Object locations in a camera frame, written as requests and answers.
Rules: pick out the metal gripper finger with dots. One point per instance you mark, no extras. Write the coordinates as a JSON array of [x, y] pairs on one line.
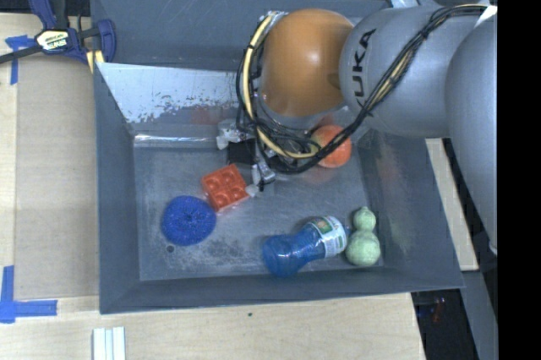
[[265, 173]]

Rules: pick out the orange toy building block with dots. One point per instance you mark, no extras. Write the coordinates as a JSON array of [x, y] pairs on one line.
[[225, 188]]

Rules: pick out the orange toy fruit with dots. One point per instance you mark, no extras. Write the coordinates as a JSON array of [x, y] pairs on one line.
[[340, 156]]

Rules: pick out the blue clear plastic bottle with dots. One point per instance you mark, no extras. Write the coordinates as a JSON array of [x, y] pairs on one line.
[[296, 250]]

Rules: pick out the blue round scrubber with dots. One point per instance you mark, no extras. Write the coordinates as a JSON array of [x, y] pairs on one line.
[[188, 220]]

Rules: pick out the green toy gourd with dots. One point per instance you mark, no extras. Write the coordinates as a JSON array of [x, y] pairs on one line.
[[362, 248]]

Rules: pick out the grey metal bin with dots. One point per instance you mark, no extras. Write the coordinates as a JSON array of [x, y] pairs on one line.
[[177, 33]]

